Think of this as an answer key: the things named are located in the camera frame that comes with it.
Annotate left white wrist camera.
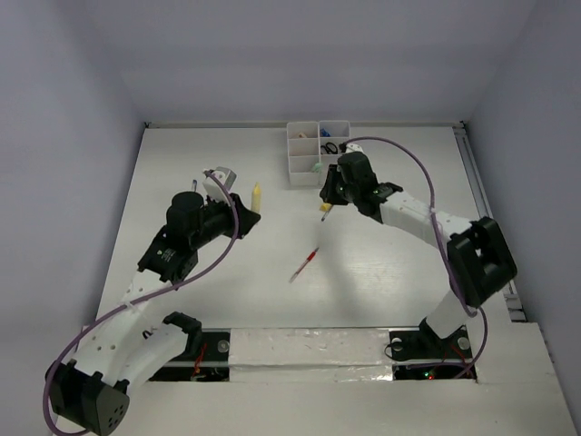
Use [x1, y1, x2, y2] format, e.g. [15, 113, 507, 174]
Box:
[202, 166, 237, 203]

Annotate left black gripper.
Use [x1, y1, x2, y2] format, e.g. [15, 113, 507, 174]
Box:
[190, 190, 259, 249]

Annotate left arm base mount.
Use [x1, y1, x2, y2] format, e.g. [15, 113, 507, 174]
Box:
[149, 312, 231, 382]

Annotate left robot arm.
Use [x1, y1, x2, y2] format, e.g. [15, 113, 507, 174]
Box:
[46, 192, 261, 435]

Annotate left white compartment organizer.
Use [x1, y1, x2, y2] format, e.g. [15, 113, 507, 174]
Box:
[286, 121, 320, 187]

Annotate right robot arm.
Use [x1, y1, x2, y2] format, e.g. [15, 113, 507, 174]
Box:
[320, 152, 517, 356]

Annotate red gel pen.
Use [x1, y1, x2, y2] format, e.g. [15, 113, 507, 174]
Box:
[289, 246, 320, 283]

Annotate black handled scissors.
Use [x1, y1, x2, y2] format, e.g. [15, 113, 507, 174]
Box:
[320, 142, 340, 155]

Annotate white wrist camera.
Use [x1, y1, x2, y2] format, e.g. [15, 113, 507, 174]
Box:
[339, 143, 363, 155]
[202, 166, 237, 203]

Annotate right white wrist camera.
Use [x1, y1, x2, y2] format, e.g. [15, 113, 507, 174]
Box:
[339, 143, 363, 155]

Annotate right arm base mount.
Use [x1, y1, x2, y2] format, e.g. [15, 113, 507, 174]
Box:
[383, 322, 478, 381]

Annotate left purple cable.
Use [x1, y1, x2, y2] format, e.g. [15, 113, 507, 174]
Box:
[43, 170, 241, 432]

